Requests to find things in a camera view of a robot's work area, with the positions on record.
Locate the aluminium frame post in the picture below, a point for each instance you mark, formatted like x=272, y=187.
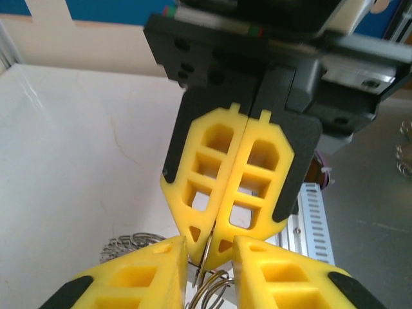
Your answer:
x=8, y=48

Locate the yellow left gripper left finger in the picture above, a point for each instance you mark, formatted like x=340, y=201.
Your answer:
x=128, y=280

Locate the blue floral wall panel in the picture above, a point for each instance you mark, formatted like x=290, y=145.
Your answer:
x=122, y=11
x=13, y=6

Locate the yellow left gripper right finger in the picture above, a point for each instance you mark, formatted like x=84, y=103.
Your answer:
x=289, y=283

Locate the aluminium frame bar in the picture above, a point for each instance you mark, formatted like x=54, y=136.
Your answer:
x=402, y=22

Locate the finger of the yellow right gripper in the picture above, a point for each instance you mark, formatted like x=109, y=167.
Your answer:
x=186, y=154
x=299, y=151

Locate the small metal rings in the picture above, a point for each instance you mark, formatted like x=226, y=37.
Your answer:
x=405, y=169

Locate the long aluminium mounting rail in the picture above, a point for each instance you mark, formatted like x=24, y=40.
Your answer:
x=289, y=238

